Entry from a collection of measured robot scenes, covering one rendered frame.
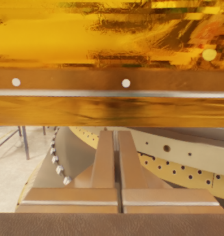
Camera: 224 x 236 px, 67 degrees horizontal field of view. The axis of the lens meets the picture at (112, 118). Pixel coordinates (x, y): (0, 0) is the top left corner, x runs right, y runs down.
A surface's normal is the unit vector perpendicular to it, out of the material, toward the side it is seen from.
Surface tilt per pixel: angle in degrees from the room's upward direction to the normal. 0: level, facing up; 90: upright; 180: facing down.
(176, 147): 90
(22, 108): 90
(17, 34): 128
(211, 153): 90
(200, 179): 61
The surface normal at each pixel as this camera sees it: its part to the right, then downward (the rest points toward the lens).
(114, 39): -0.01, 0.84
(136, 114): 0.00, 0.28
